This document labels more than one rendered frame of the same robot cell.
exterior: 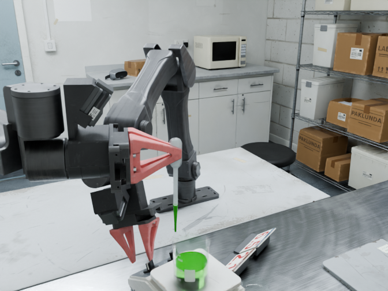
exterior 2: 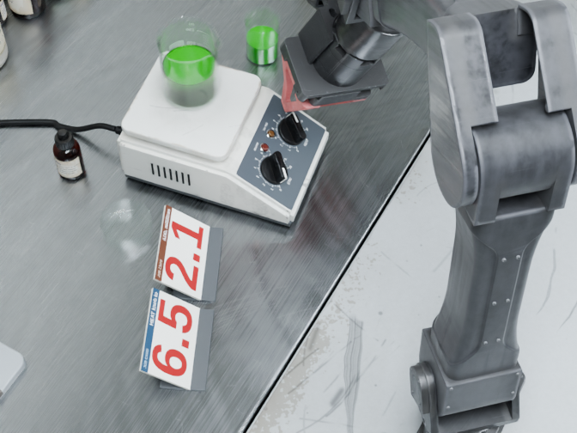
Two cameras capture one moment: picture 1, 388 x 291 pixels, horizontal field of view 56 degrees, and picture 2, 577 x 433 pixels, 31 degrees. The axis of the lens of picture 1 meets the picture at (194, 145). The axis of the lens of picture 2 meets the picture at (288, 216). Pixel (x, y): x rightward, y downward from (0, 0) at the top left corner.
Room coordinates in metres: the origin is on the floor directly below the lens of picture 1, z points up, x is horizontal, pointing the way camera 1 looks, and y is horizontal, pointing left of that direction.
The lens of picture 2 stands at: (1.16, -0.32, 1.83)
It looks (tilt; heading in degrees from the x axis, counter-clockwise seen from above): 56 degrees down; 145
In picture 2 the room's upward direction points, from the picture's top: 2 degrees clockwise
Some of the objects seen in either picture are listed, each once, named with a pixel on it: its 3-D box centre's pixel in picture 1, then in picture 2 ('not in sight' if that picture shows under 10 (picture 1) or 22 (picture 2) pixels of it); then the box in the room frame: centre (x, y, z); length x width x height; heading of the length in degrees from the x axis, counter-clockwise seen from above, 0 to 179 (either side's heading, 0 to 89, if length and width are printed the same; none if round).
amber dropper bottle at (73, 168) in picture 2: not in sight; (67, 150); (0.47, -0.13, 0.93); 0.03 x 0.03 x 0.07
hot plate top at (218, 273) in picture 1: (194, 277); (192, 104); (0.52, 0.00, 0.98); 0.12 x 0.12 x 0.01; 37
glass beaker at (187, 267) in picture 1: (189, 261); (191, 67); (0.51, 0.01, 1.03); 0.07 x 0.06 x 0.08; 39
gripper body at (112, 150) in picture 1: (96, 157); not in sight; (0.47, 0.13, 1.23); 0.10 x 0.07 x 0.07; 12
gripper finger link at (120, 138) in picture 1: (149, 156); not in sight; (0.47, 0.06, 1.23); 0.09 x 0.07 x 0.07; 102
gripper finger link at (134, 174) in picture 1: (147, 151); not in sight; (0.49, 0.07, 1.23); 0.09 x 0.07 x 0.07; 102
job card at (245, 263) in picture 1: (232, 261); (189, 253); (0.65, -0.08, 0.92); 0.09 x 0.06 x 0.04; 143
